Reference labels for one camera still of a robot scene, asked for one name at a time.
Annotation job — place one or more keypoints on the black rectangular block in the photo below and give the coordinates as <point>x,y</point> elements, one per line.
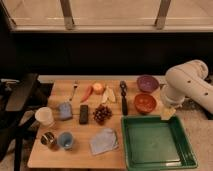
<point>83,118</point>

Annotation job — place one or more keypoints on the yellow banana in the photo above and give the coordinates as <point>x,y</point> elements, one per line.
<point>108,95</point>

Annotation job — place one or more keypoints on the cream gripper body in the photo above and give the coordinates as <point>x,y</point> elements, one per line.
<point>167,112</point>

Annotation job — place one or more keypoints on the light blue cloth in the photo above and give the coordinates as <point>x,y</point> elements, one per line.
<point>104,141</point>

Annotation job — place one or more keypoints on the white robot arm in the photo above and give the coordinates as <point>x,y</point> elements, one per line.
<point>188,80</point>

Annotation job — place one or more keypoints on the green plastic tray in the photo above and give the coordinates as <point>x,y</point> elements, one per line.
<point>153,144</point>

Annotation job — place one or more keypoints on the blue sponge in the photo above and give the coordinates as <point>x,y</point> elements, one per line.
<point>65,111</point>

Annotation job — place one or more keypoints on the silver fork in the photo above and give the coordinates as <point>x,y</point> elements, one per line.
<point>75,86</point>

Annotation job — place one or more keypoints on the black chair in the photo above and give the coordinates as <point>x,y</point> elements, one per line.
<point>28,94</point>

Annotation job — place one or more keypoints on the metal can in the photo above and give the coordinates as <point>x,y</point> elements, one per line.
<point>48,139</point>

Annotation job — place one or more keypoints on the purple bowl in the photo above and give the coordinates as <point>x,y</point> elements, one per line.
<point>147,83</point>

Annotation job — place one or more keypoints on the red-orange bowl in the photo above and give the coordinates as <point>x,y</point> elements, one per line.
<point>144,103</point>

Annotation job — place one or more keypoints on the blue cup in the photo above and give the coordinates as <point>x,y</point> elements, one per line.
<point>65,140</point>

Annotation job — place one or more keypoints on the peach apple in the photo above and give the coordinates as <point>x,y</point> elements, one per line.
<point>98,88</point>

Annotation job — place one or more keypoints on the white paper cup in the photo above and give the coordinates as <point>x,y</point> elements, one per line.
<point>44,116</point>

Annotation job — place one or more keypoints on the orange carrot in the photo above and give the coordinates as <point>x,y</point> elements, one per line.
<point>87,94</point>

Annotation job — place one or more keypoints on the bunch of dark grapes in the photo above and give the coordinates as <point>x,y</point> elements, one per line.
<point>101,114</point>

